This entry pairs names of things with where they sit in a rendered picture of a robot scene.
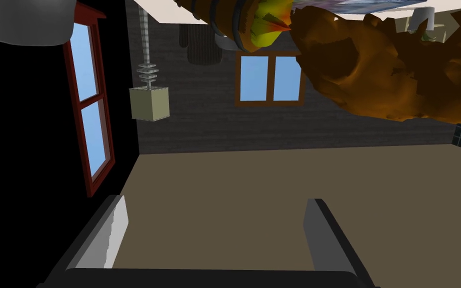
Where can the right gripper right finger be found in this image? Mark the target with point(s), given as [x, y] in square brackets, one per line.
[326, 240]

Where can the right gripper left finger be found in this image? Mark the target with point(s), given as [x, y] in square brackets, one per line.
[106, 240]

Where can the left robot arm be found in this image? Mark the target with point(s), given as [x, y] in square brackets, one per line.
[26, 22]

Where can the red framed window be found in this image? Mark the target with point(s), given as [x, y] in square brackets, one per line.
[90, 104]

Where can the beige box lamp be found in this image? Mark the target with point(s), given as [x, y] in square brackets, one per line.
[149, 102]

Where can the brown framed window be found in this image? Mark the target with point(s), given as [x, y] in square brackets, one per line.
[270, 78]

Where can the brown bread loaf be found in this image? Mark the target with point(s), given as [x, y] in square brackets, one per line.
[374, 68]

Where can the dark woven basket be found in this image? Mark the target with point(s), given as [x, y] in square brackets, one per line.
[202, 46]

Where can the yellow red fruit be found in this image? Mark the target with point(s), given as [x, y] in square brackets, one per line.
[266, 28]

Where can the white mug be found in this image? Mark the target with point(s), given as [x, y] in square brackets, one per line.
[420, 20]

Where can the brown barrel with black bands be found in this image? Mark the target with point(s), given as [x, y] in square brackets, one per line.
[222, 16]

